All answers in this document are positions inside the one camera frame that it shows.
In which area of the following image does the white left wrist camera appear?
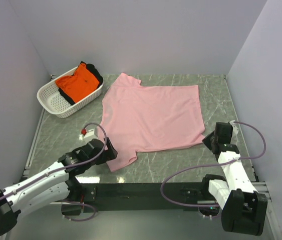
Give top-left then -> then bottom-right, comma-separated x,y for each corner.
79,128 -> 98,142

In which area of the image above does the pink t shirt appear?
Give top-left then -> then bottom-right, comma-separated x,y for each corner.
98,73 -> 205,172

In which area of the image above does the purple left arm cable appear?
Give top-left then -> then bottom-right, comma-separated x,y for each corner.
0,121 -> 111,235

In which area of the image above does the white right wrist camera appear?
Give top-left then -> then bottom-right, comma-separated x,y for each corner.
228,120 -> 239,137

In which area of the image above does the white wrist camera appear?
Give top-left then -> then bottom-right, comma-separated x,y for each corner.
228,120 -> 239,137
79,128 -> 98,142

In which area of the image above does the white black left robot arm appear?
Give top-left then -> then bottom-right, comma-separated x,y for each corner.
0,138 -> 118,236

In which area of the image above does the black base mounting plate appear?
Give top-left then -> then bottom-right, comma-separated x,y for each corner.
60,182 -> 221,216

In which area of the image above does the black t shirt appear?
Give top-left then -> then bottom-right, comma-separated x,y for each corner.
58,60 -> 104,106

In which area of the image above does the white perforated plastic basket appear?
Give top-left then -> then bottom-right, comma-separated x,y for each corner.
37,67 -> 103,119

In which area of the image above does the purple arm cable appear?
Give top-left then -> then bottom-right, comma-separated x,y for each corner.
0,121 -> 111,235
160,120 -> 266,208

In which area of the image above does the aluminium extrusion rail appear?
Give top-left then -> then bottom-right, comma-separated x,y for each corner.
252,181 -> 271,201

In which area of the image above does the orange t shirt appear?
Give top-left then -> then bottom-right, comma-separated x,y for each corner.
55,63 -> 100,103

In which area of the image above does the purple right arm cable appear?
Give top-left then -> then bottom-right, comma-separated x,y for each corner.
160,120 -> 266,208

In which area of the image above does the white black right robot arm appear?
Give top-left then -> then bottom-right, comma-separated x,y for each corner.
202,122 -> 268,236

